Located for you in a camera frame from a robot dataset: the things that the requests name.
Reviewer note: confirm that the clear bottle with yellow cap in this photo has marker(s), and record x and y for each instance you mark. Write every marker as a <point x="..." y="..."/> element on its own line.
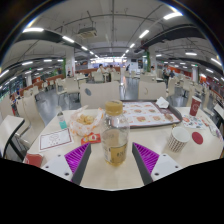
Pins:
<point x="115" y="136"/>

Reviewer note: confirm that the flat red card holder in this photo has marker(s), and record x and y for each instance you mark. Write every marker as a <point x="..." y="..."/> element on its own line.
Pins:
<point x="33" y="159"/>

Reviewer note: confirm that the tall red paper cup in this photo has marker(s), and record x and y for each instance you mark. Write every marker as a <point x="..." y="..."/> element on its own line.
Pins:
<point x="195" y="106"/>

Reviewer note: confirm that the group of beige chairs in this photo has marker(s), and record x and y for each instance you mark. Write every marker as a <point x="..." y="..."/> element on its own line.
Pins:
<point x="71" y="85"/>

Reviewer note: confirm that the white paper with red frame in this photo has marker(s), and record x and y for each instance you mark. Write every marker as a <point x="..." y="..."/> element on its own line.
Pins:
<point x="55" y="139"/>

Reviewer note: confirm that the printed paper tray liner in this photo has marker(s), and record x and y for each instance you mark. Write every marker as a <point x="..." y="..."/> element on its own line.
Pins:
<point x="146" y="115"/>

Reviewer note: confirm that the paper bag of fried snacks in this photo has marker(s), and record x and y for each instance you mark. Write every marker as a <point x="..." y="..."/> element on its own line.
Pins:
<point x="85" y="121"/>

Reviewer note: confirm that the ceiling air conditioner unit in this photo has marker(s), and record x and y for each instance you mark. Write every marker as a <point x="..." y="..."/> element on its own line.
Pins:
<point x="87" y="32"/>

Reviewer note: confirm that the flat round red coaster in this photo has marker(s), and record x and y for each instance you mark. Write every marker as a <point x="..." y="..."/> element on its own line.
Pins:
<point x="197" y="138"/>

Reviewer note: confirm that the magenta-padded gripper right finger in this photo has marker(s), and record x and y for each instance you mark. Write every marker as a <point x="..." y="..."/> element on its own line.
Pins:
<point x="146" y="156"/>

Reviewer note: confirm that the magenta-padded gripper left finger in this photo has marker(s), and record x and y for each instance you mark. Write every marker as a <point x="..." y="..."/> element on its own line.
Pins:
<point x="77" y="156"/>

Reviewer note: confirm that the person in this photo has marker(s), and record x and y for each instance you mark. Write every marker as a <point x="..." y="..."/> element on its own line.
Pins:
<point x="101" y="69"/>
<point x="166" y="70"/>
<point x="111" y="69"/>

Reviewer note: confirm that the small teal sanitizer bottle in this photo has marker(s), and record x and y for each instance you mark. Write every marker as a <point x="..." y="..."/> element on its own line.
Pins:
<point x="61" y="120"/>

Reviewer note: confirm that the plain beige chair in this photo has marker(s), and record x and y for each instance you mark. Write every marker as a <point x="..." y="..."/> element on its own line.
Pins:
<point x="33" y="113"/>

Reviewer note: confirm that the small red sauce packet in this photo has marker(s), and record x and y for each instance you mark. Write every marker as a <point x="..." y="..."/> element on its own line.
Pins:
<point x="90" y="137"/>

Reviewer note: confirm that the dark brown food tray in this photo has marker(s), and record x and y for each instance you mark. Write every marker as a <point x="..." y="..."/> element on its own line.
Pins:
<point x="166" y="111"/>

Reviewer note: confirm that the beige chair with black frame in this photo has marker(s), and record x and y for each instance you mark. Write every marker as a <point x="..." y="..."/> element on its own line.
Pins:
<point x="10" y="128"/>
<point x="219" y="111"/>

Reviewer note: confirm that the white red-patterned paper cup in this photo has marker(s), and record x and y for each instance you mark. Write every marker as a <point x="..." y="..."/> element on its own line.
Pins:
<point x="177" y="139"/>

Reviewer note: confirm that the brown fried food piece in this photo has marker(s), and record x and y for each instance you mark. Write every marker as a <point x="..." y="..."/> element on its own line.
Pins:
<point x="168" y="117"/>

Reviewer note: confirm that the group of ceiling lights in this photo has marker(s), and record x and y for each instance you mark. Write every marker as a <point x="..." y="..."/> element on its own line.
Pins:
<point x="32" y="29"/>

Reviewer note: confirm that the white paper napkin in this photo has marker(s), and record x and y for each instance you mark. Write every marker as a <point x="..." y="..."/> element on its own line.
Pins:
<point x="162" y="102"/>

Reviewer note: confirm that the beige chair with round hole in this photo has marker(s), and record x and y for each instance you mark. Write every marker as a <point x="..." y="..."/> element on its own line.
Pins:
<point x="151" y="90"/>
<point x="100" y="95"/>

